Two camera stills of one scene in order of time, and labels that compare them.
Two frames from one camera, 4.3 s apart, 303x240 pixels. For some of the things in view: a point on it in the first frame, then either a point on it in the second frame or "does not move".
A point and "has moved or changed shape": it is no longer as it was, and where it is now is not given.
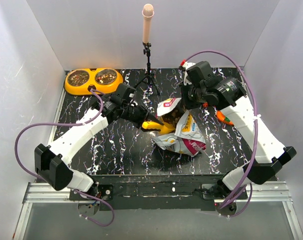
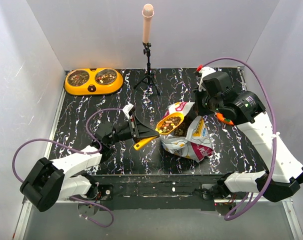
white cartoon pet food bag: (187, 138) has moved or changed shape
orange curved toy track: (221, 117) does not move
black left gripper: (145, 116) to (141, 131)
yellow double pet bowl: (83, 81) does not move
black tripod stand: (149, 78) does not move
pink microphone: (147, 12) does not move
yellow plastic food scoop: (164, 128) has moved or changed shape
